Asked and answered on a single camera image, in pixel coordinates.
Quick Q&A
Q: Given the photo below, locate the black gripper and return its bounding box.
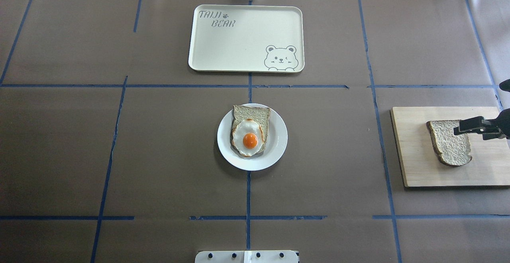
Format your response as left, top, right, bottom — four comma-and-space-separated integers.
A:
453, 109, 510, 141

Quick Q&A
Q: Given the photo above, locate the bread slice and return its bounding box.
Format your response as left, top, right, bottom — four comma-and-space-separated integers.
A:
231, 105, 270, 153
426, 120, 472, 167

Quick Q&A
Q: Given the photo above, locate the white mounting base plate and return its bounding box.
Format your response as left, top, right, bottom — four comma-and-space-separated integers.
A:
195, 250, 300, 263

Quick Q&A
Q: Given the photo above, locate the wooden cutting board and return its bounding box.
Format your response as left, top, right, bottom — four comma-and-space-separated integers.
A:
390, 107, 510, 187

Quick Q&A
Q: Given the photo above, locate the fried egg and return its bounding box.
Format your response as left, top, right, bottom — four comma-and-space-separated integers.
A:
231, 118, 263, 157

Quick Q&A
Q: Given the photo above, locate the cream bear serving tray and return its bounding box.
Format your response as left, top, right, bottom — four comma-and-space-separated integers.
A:
188, 4, 305, 73

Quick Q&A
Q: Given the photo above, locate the white round plate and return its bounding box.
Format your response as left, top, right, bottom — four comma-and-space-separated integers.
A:
217, 103, 288, 171

